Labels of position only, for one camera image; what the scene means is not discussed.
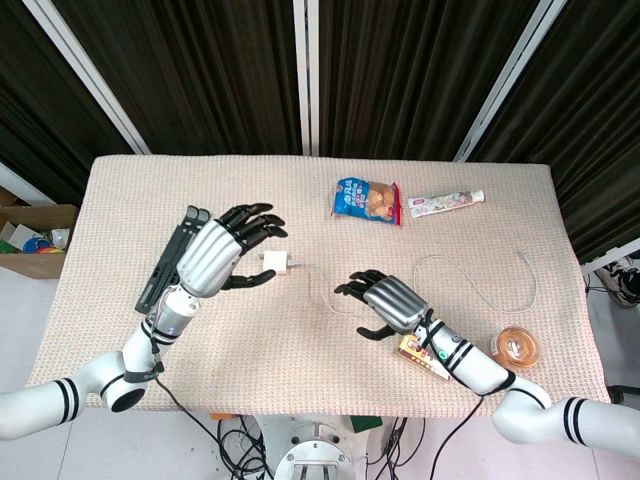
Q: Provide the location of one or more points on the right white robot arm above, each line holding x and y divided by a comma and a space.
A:
500, 380

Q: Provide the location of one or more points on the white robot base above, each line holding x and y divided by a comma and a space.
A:
316, 450

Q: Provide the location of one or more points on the cardboard box with clutter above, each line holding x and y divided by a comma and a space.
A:
35, 240

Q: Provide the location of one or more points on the blue snack bag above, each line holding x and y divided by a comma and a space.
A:
367, 200

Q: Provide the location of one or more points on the white toothpaste tube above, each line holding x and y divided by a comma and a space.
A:
445, 202

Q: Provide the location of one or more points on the orange round plastic container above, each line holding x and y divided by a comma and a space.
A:
516, 346

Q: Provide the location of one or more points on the white charger adapter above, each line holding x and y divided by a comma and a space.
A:
274, 262

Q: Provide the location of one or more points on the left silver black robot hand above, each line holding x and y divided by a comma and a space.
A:
210, 250

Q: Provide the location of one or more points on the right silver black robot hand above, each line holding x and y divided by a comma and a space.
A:
397, 302

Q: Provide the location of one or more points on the black folding stand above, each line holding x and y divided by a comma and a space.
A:
167, 260

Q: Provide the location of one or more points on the beige woven table cloth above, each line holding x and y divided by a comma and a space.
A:
320, 280

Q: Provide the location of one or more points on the green block under table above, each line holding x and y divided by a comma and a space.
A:
366, 424

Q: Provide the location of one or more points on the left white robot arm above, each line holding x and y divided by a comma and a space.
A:
100, 370

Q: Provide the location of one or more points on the yellow red small box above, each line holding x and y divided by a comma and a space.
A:
420, 356

